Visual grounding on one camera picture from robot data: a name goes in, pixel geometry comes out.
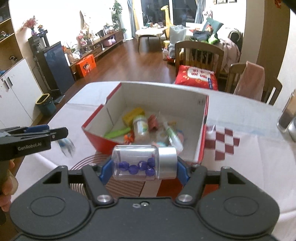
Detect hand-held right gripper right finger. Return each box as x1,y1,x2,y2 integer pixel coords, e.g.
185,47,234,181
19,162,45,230
175,158,247,205

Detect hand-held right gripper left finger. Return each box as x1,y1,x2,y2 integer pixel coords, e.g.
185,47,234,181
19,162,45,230
43,160,116,206

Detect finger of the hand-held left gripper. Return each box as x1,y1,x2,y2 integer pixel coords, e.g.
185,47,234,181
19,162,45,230
0,125,50,138
35,127,69,142

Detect small white figure toy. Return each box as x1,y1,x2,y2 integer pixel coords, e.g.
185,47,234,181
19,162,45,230
57,138,76,158

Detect glass vial with blue beads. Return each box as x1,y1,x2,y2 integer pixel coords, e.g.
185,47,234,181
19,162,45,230
112,145,178,181

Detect white and green tube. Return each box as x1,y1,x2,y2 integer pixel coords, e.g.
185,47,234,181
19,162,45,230
165,126,184,152

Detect mint green correction roller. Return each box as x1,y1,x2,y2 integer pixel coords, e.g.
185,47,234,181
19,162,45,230
157,134,168,147

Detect green lip balm tube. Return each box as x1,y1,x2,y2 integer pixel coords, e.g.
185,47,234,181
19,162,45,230
104,127,131,139

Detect clear correction tape dispenser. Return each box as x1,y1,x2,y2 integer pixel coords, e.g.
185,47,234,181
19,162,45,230
159,116,177,130

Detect small plastic bottle green label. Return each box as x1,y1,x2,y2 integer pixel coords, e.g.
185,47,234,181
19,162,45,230
132,115,148,143

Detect pink binder clip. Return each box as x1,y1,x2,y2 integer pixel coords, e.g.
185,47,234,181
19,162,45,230
148,115,160,131

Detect small yellow carton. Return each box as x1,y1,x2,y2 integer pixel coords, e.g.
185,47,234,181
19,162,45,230
122,107,146,126

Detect red cardboard box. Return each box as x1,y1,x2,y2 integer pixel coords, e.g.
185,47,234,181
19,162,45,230
81,82,210,164

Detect person's left hand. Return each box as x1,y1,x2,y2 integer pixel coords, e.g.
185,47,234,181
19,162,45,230
0,160,19,212

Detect dark green trash bin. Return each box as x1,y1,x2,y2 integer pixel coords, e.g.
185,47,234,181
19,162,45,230
35,93,57,116

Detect white storage cabinet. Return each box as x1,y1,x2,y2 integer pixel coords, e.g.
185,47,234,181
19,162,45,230
0,58,43,129

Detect orange gift box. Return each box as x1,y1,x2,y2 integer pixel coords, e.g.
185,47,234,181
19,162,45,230
76,54,96,78

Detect wooden tv cabinet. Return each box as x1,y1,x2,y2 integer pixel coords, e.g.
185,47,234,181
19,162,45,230
69,30,124,75

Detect red printed cushion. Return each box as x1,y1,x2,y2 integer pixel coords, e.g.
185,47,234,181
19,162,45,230
174,65,219,91

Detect pink flower arrangement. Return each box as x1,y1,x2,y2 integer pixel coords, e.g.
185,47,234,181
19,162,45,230
76,30,93,45

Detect pink flowers in vase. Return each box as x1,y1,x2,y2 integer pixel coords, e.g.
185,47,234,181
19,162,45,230
20,16,38,35

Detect purple basket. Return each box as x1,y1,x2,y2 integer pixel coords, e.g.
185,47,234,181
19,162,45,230
103,36,116,47

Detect pink cloth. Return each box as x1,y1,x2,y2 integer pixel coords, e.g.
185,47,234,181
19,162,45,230
233,61,265,101

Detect grey desk lamp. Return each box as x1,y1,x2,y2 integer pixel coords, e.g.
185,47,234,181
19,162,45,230
287,117,296,142

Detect glass cup with dark drink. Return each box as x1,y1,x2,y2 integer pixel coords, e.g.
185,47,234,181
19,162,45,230
277,90,296,133

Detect wooden chair with cloth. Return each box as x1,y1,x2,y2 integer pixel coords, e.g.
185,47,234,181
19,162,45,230
225,62,283,106

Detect wooden slatted dining chair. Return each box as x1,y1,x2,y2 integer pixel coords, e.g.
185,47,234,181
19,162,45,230
174,40,225,78

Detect tall potted plant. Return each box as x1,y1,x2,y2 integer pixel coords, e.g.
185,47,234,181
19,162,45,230
112,0,126,33

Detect grey plastic bag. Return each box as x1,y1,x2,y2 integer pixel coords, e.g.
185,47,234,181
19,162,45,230
169,25,186,58

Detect yellow curtain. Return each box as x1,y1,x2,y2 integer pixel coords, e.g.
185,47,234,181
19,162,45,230
127,0,140,40

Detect round wooden coffee table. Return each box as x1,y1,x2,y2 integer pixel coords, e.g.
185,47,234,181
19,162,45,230
135,25,169,51

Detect cluttered sofa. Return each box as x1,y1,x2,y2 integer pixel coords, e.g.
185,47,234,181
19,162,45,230
185,17,243,70

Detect yellow giraffe toy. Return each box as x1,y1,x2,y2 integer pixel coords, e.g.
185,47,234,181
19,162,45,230
161,5,174,28

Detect glass balcony door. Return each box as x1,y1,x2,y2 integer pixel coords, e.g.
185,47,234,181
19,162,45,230
140,0,197,26

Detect blue-grey curtain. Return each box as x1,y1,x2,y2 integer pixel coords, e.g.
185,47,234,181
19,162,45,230
195,0,206,24

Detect wooden wall shelf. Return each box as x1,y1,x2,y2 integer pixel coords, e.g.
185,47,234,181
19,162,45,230
0,0,23,72

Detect white wall hanging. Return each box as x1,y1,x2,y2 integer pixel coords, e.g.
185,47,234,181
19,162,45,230
80,10,93,35

